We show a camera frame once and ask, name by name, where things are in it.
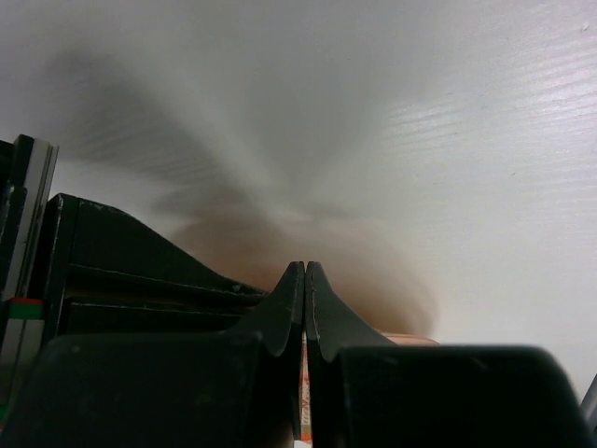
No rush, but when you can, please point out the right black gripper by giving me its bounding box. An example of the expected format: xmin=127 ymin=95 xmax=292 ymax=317
xmin=1 ymin=134 xmax=267 ymax=406

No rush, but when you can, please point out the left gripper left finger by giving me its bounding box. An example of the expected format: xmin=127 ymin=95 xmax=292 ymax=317
xmin=1 ymin=262 xmax=304 ymax=447

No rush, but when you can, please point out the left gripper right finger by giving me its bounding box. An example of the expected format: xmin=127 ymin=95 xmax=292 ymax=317
xmin=305 ymin=262 xmax=595 ymax=447

